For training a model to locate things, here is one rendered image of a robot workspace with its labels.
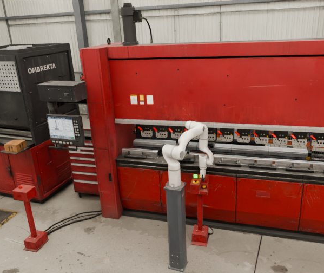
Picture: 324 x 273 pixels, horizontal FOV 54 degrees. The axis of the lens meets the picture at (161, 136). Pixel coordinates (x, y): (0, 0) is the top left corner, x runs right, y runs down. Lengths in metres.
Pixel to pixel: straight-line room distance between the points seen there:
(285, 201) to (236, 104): 1.27
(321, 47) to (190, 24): 4.77
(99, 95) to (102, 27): 5.22
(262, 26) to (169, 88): 4.19
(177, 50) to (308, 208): 2.33
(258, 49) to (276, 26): 4.05
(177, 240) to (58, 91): 2.07
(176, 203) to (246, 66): 1.63
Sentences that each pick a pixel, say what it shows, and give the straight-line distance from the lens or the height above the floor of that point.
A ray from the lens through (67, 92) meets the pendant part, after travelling 3.71.
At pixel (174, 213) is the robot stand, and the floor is 0.72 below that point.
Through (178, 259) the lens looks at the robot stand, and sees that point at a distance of 3.66.
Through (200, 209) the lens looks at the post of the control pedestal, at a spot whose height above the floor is 0.43.
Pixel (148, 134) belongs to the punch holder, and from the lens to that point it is 4.06.
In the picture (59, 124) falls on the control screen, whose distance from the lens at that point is 3.88.
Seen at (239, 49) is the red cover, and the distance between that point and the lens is 3.59.
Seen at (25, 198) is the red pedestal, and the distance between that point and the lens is 4.05.
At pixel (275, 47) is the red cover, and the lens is 3.58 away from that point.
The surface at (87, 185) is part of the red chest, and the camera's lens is 5.03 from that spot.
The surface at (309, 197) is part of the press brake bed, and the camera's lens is 4.03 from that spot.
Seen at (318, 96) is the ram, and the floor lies 1.73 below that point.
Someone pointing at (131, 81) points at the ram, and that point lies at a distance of 3.95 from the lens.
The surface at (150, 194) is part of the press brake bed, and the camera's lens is 4.31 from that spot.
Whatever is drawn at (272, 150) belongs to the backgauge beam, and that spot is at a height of 0.98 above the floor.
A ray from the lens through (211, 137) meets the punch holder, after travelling 3.86.
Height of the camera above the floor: 2.56
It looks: 20 degrees down
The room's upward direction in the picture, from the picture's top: 3 degrees counter-clockwise
